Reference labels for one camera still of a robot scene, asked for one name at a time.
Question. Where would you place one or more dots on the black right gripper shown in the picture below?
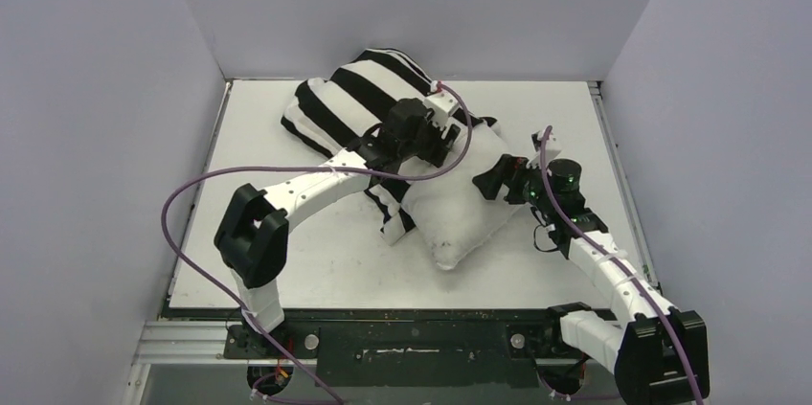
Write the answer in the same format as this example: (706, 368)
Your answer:
(507, 175)

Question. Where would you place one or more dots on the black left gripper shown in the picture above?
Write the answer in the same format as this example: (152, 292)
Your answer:
(440, 140)

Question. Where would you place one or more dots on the white pillow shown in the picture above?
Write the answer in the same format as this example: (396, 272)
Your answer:
(448, 212)

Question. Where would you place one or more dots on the black white striped pillowcase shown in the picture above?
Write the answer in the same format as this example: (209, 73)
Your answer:
(328, 114)

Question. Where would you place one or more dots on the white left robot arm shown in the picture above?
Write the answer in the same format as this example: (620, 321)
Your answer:
(252, 237)

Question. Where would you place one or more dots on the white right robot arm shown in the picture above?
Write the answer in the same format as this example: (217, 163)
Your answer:
(628, 301)

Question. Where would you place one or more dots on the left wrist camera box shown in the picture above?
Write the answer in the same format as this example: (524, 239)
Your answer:
(442, 104)

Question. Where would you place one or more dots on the black metal base rail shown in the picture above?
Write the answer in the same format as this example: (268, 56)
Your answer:
(565, 354)

